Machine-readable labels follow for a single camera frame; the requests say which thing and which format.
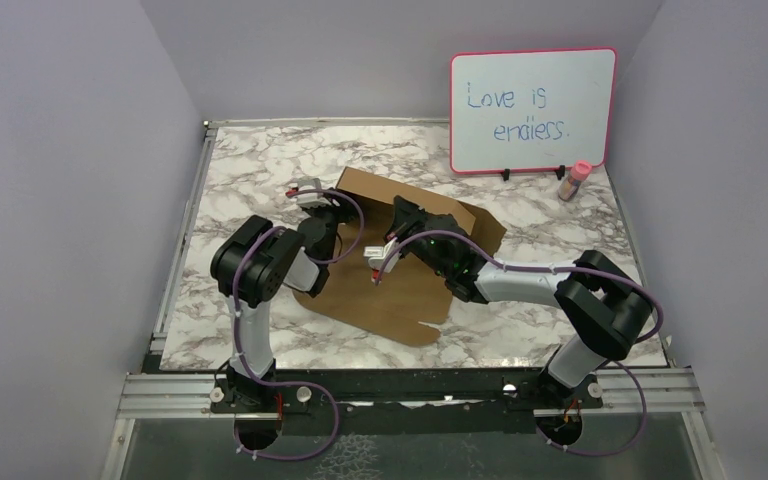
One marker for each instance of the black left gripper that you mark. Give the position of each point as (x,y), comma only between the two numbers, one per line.
(343,209)

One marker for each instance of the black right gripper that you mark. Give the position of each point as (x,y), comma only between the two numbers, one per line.
(405,217)

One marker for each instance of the brown cardboard box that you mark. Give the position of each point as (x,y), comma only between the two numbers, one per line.
(410,298)

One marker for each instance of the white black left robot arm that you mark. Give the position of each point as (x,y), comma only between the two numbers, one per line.
(257,260)

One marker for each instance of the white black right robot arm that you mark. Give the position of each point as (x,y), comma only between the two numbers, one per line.
(607,309)

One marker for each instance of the pink framed whiteboard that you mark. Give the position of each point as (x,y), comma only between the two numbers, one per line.
(530,111)

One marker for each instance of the pink lidded marker jar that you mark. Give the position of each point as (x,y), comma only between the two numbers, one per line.
(575,178)

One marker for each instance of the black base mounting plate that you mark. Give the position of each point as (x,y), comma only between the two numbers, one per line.
(319,402)

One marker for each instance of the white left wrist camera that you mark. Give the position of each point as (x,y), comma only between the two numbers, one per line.
(304,189)

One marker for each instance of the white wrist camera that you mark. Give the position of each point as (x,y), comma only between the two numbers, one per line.
(304,189)
(381,259)

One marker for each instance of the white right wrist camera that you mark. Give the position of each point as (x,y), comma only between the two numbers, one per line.
(381,259)

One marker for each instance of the aluminium front frame rail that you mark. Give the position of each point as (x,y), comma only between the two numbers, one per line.
(651,426)

